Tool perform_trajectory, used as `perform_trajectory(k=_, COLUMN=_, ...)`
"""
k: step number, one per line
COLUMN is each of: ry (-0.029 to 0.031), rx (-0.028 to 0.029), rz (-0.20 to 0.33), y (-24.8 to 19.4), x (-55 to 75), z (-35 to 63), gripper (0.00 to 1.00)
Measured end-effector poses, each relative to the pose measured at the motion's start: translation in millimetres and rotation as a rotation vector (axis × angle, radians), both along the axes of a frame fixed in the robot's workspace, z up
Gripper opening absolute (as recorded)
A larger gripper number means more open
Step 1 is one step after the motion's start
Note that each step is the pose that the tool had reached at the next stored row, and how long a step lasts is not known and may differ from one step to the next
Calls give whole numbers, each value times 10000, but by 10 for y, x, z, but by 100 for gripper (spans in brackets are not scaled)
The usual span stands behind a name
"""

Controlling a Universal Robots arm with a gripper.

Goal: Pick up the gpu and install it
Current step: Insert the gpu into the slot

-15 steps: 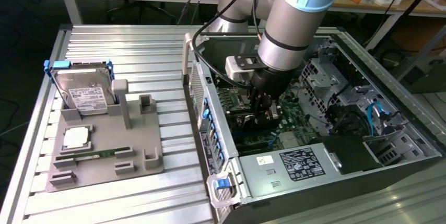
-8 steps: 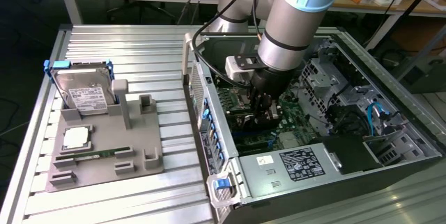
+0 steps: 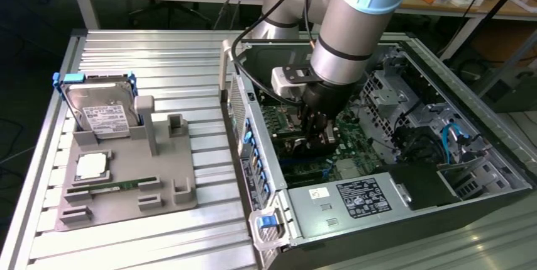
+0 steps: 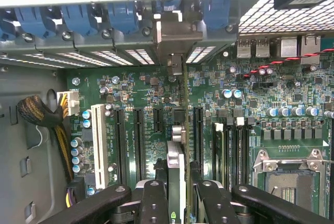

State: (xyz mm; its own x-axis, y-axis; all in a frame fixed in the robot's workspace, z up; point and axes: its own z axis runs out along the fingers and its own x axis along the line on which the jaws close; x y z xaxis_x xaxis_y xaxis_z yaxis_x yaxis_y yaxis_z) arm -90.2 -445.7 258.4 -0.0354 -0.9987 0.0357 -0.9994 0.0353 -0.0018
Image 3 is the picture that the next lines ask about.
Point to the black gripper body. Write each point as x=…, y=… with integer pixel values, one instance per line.
x=326, y=100

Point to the graphics card with metal bracket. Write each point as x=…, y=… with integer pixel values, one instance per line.
x=300, y=152

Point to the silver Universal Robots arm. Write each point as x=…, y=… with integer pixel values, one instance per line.
x=348, y=31

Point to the CPU socket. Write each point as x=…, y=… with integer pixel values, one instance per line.
x=290, y=115

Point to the green motherboard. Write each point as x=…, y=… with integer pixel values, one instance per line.
x=360, y=147

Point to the silver chipset heatsink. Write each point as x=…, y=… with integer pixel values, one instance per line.
x=344, y=168

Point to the metal disk bay cage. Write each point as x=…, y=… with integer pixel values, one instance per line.
x=385, y=103

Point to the grey power supply unit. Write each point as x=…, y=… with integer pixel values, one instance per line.
x=326, y=207

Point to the blue case latch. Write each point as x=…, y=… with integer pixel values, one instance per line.
x=265, y=222

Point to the open black PC case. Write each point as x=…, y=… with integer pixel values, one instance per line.
x=420, y=229

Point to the dark grey box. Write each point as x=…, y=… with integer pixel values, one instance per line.
x=511, y=93

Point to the black chair base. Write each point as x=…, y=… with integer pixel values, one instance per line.
x=168, y=12

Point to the hard disk in blue carrier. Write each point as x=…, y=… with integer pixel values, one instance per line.
x=104, y=109

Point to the grey parts rack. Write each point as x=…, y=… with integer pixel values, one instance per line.
x=125, y=200

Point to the green RAM stick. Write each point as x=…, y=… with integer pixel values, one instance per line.
x=114, y=186

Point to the black tripod pole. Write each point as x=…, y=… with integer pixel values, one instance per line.
x=494, y=5

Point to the silver CPU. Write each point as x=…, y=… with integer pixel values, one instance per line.
x=92, y=166

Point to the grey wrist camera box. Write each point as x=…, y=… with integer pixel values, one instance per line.
x=285, y=86

